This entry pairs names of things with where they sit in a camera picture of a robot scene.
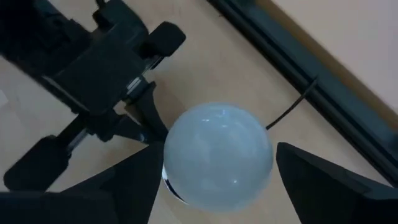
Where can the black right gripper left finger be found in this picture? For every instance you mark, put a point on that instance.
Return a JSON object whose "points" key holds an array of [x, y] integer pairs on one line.
{"points": [[93, 202]]}

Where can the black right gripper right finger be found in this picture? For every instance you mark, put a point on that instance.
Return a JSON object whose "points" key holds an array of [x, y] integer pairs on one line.
{"points": [[326, 193]]}

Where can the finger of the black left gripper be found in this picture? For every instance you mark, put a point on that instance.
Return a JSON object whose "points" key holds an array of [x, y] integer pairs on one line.
{"points": [[37, 161], [149, 109]]}

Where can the chrome lamp socket base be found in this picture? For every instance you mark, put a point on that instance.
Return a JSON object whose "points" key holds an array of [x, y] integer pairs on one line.
{"points": [[168, 186]]}

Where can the white lightbulb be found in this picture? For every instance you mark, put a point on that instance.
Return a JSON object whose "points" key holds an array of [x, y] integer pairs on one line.
{"points": [[217, 155]]}

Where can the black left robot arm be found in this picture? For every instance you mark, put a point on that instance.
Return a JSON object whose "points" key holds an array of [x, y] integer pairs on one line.
{"points": [[31, 31]]}

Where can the light wooden desk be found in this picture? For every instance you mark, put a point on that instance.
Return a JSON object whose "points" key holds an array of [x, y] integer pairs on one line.
{"points": [[357, 37]]}

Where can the black aluminium table frame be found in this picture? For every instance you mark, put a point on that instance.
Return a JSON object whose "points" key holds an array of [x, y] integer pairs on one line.
{"points": [[311, 71]]}

